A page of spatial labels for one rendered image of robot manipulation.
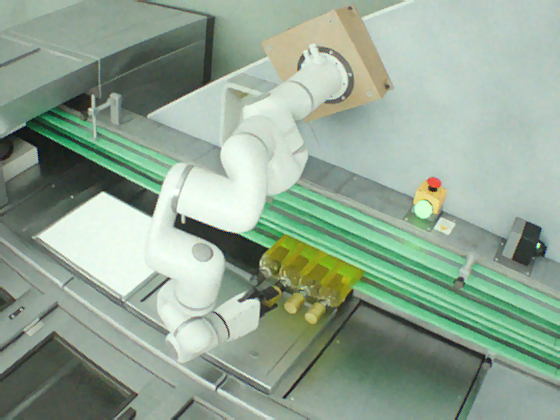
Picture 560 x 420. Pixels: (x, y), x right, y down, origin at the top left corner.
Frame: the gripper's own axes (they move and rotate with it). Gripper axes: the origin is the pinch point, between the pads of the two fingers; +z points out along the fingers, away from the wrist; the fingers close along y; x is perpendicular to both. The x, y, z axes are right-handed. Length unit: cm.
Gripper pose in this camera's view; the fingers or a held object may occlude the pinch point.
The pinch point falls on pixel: (268, 299)
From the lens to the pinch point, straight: 142.7
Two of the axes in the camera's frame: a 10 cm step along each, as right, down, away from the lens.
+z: 7.4, -3.4, 5.8
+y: 1.0, -8.0, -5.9
